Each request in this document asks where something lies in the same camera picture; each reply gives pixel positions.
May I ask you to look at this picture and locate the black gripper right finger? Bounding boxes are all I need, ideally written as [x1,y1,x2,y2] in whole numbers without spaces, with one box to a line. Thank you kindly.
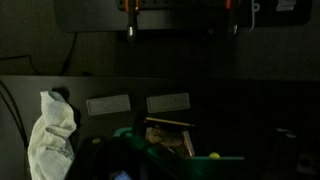
[266,127,298,180]

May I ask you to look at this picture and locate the white terry towel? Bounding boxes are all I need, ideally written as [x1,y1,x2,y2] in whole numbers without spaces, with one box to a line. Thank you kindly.
[27,89,78,180]

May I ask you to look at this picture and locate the gray rectangular pad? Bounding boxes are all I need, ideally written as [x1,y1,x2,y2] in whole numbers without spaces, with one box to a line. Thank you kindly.
[146,92,191,114]
[85,94,132,117]

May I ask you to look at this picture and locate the black floor cable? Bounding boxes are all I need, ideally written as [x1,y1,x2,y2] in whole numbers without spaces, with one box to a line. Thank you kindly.
[60,32,80,76]
[0,79,30,151]

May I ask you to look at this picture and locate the white tape piece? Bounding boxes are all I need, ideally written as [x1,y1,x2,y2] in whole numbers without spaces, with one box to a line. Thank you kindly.
[275,0,297,12]

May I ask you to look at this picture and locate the green plastic object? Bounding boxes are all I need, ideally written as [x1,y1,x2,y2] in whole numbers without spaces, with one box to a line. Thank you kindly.
[112,126,248,180]

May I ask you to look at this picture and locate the thin white cord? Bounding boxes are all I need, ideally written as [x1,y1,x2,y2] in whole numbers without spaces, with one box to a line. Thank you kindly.
[249,0,262,32]

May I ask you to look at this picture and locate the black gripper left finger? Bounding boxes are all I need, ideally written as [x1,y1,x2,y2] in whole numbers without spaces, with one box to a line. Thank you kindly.
[65,135,112,180]

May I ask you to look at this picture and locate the dark board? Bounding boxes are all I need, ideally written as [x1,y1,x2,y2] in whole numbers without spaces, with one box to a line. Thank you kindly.
[53,0,313,34]

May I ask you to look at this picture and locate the yellow ball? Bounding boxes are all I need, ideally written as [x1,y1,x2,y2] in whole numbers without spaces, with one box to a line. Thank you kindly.
[208,151,222,160]

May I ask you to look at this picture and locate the orange black clamp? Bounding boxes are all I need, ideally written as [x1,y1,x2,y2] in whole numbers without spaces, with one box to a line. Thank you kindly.
[124,0,141,43]
[225,0,242,39]

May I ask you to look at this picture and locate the thin wooden stick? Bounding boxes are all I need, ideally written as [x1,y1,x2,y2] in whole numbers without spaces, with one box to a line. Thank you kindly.
[145,116,196,128]

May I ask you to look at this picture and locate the brown plush toy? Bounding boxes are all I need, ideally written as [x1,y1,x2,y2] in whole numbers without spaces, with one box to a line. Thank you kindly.
[145,125,185,148]

